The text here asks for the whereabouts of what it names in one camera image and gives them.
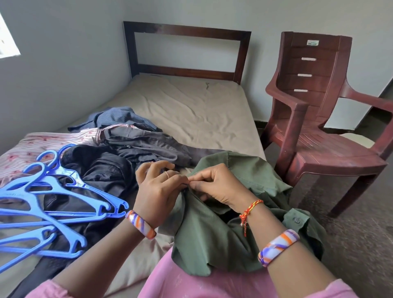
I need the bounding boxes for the person's right hand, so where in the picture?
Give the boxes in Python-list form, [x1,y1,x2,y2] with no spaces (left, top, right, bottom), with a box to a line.
[187,163,259,216]

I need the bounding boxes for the person's left hand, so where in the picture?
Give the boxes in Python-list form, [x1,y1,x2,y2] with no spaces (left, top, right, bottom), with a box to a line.
[133,160,190,230]

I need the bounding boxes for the grey button shirt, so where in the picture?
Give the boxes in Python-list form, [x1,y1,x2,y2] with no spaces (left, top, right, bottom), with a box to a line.
[97,124,226,170]

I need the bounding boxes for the olive green button shirt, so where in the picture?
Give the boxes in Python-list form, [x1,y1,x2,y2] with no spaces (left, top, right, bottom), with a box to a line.
[156,151,329,278]

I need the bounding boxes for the blue striped shirt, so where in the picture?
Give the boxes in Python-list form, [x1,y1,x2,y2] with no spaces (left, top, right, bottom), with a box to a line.
[67,107,162,133]

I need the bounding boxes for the pile of blue hangers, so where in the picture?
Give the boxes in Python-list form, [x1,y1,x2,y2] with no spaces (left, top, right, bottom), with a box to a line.
[0,144,131,275]

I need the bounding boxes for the pink floral striped garment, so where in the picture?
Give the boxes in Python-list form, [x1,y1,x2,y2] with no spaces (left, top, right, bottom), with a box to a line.
[0,127,103,189]

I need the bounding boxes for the person's left forearm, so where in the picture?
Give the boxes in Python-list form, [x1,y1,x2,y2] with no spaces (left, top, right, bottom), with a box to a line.
[52,221,156,298]

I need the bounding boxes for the person's right forearm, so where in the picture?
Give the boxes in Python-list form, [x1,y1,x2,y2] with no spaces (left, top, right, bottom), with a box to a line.
[246,205,340,298]

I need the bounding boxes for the bed with beige sheet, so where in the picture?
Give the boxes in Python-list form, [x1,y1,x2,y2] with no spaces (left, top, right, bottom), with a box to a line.
[0,74,268,298]

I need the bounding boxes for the dark wooden bed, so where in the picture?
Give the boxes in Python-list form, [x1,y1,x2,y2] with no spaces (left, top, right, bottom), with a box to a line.
[0,21,268,298]

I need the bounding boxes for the striped orange purple bangle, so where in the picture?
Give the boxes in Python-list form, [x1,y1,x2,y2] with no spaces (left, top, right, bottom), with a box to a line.
[124,209,158,241]

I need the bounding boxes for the striped white purple bangle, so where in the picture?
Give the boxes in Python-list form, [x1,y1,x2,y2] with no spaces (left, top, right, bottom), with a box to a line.
[257,228,302,269]

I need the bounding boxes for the maroon plastic chair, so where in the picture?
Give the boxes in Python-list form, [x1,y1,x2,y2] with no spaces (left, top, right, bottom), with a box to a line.
[260,32,393,219]

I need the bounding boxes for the white framed window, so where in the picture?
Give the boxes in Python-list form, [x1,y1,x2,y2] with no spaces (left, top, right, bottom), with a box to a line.
[0,12,22,61]

